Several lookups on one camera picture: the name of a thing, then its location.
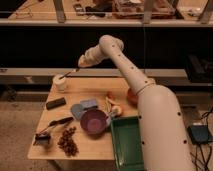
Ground metal fork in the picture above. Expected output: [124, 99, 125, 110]
[59, 68, 80, 80]

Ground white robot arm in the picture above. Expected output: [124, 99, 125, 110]
[78, 35, 195, 171]

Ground white paper cup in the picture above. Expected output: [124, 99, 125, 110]
[53, 74, 67, 91]

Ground black rectangular block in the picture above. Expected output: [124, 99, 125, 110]
[46, 98, 66, 110]

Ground grey blue round lid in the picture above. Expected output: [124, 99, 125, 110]
[70, 104, 85, 120]

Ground red bowl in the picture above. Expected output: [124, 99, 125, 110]
[127, 89, 138, 105]

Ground purple bowl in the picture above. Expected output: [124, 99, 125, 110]
[80, 109, 107, 135]

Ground wooden table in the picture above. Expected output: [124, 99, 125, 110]
[28, 77, 138, 160]

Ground green plastic tray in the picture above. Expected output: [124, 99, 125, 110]
[111, 116, 144, 171]

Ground bunch of dark grapes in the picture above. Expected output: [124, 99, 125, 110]
[58, 127, 79, 156]

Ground small dark brush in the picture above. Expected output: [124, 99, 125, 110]
[34, 133, 51, 145]

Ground black foot pedal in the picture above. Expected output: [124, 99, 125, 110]
[187, 125, 213, 145]

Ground black cables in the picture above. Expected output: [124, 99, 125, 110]
[188, 106, 213, 171]

